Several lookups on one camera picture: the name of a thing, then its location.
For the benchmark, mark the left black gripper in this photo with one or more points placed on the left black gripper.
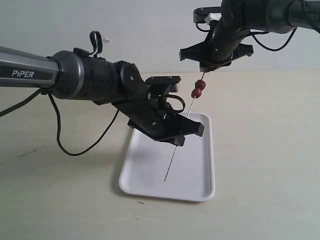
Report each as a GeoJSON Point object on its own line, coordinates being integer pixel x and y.
{"type": "Point", "coordinates": [160, 119]}

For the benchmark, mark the thin metal skewer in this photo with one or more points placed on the thin metal skewer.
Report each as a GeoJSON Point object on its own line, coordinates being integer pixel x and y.
{"type": "Point", "coordinates": [175, 150]}

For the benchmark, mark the white rectangular plastic tray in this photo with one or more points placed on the white rectangular plastic tray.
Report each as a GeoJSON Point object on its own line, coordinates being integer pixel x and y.
{"type": "Point", "coordinates": [191, 176]}

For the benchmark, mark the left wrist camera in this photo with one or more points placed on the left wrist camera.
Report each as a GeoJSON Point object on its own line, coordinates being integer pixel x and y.
{"type": "Point", "coordinates": [159, 87]}

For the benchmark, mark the red date bottom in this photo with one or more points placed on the red date bottom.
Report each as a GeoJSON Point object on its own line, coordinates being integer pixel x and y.
{"type": "Point", "coordinates": [200, 84]}

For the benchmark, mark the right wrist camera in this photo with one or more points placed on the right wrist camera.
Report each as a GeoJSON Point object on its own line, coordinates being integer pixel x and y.
{"type": "Point", "coordinates": [204, 15]}

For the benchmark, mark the red date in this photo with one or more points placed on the red date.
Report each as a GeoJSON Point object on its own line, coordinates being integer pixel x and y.
{"type": "Point", "coordinates": [196, 93]}
{"type": "Point", "coordinates": [200, 84]}

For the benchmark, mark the left grey black robot arm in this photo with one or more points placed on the left grey black robot arm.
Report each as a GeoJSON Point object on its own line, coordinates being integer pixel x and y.
{"type": "Point", "coordinates": [75, 75]}

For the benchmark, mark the red date top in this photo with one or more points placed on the red date top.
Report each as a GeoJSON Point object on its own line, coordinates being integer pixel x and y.
{"type": "Point", "coordinates": [196, 93]}

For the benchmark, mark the right grey black robot arm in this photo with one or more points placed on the right grey black robot arm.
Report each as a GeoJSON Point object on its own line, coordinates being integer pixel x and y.
{"type": "Point", "coordinates": [234, 20]}

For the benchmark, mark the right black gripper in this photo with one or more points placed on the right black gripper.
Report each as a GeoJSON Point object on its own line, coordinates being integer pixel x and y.
{"type": "Point", "coordinates": [221, 47]}

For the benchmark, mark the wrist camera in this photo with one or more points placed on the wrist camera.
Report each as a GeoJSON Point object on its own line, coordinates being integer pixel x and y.
{"type": "Point", "coordinates": [204, 15]}
{"type": "Point", "coordinates": [159, 87]}

